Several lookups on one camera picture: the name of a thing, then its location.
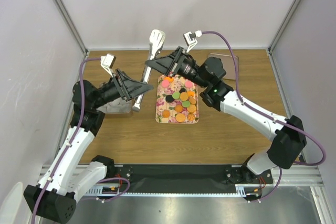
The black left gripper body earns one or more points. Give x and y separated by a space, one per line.
107 93

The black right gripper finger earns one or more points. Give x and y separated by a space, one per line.
165 65
176 53

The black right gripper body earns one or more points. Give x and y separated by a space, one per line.
187 70

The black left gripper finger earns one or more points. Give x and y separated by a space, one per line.
125 80
135 89

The orange round cookie top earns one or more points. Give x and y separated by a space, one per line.
169 79

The green cookie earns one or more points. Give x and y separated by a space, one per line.
186 104
176 95

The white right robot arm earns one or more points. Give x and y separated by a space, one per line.
286 134

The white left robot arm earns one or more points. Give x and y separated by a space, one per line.
56 194

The brown cookie tin box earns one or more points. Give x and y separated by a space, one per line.
117 106

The pink cookie right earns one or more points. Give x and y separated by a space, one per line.
188 84

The pink cookie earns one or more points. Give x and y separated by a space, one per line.
188 84
165 83

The pink cookie left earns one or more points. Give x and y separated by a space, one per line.
165 83

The orange fish shaped cookie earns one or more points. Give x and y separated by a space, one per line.
190 93

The plain brown round cookie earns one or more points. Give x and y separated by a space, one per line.
192 100

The floral serving tray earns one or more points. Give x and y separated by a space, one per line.
162 105

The orange swirl cookie left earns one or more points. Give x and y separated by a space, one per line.
166 113

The orange swirl cookie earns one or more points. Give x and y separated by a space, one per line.
166 113
178 108

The dotted biscuit right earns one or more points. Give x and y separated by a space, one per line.
192 108

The dotted biscuit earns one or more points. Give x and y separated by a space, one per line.
180 117
192 108

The orange swirl cookie centre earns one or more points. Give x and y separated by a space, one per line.
178 108

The brown tin lid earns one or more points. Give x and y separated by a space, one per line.
228 65

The orange flower cookie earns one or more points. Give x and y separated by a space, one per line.
191 117

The dotted biscuit bottom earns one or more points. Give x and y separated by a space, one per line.
180 117

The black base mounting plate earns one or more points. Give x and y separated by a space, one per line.
181 180

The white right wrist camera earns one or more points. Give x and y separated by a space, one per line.
191 39

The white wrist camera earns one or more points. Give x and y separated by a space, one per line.
107 62
191 39

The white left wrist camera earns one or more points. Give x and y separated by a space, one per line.
107 62

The aluminium cable duct rail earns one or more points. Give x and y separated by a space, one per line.
297 176

